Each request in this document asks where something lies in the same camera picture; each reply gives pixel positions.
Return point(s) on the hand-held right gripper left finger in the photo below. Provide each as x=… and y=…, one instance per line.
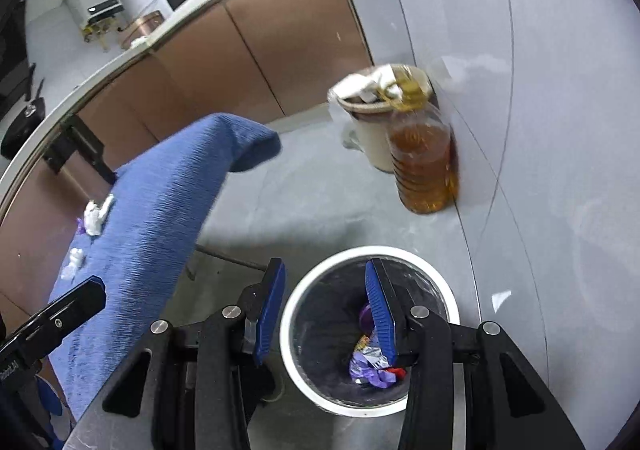
x=267, y=315

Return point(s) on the beige bin with plastic liner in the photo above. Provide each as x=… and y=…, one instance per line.
x=370, y=140

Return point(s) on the white-rimmed trash bin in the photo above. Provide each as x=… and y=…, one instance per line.
x=325, y=330

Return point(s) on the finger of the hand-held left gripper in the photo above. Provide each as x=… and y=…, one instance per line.
x=65, y=307
x=49, y=397

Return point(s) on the white water heater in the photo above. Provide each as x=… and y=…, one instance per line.
x=95, y=0

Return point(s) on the large cooking oil bottle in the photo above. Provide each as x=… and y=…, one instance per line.
x=425, y=165

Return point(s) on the small white tissue piece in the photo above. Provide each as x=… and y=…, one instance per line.
x=77, y=257

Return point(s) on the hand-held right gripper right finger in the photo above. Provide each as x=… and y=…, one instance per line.
x=380, y=315

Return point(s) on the purple candy wrapper pile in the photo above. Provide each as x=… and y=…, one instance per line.
x=368, y=317

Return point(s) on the white crumpled tissue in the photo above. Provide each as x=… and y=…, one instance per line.
x=97, y=217

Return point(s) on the black wok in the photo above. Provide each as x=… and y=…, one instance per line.
x=22, y=125

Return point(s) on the small purple foil wrapper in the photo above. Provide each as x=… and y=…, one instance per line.
x=80, y=225

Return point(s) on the white cloth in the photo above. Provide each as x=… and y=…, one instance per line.
x=139, y=42

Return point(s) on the pink rice cooker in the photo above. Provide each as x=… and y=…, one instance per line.
x=142, y=27

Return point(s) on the blue towel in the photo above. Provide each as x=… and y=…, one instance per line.
x=150, y=230

